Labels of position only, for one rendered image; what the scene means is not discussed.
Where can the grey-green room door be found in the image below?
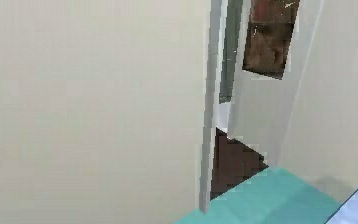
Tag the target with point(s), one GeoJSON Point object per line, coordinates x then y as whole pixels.
{"type": "Point", "coordinates": [230, 50]}

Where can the pale blue-white furniture corner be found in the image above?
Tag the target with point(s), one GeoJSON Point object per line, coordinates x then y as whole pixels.
{"type": "Point", "coordinates": [353, 206]}

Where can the brown framed wall picture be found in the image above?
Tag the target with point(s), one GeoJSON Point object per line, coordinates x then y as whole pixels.
{"type": "Point", "coordinates": [270, 40]}

